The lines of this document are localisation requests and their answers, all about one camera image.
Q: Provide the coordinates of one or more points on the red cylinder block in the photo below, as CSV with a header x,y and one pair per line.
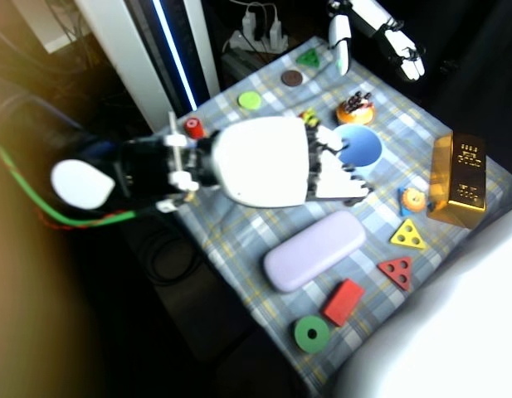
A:
x,y
194,127

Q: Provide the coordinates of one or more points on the white pillar with blue light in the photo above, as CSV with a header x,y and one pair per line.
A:
x,y
131,54

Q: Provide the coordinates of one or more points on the orange lion toy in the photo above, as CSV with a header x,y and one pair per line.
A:
x,y
413,201

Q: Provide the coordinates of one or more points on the red rectangular block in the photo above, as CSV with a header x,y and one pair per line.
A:
x,y
342,302

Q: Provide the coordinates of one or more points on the yellow triangle block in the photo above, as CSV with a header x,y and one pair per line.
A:
x,y
407,240

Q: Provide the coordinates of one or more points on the lavender glasses case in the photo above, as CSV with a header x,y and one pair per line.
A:
x,y
313,250

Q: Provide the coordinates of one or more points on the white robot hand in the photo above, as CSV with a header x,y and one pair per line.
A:
x,y
398,41
259,161

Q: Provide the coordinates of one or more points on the red triangle block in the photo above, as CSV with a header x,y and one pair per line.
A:
x,y
398,271

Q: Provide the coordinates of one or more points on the blue plaid cloth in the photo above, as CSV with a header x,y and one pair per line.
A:
x,y
247,232

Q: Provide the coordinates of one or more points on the brown disc block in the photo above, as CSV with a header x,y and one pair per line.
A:
x,y
291,78

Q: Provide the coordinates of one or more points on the white robot body shell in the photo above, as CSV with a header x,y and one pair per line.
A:
x,y
446,331

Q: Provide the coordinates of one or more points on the green triangle block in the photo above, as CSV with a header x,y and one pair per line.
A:
x,y
308,58

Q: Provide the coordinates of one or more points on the gold bar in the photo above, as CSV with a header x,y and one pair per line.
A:
x,y
463,178

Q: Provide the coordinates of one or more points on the light green disc block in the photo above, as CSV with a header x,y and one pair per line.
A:
x,y
249,100

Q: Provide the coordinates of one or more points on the blue cup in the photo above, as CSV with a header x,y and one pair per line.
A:
x,y
363,149

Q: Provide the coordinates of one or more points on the small cake with dark berries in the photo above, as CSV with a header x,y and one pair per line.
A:
x,y
355,114

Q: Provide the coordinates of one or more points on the white power strip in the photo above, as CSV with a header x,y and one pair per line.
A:
x,y
259,39

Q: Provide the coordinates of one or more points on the colourful toy piece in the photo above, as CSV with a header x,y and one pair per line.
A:
x,y
309,117

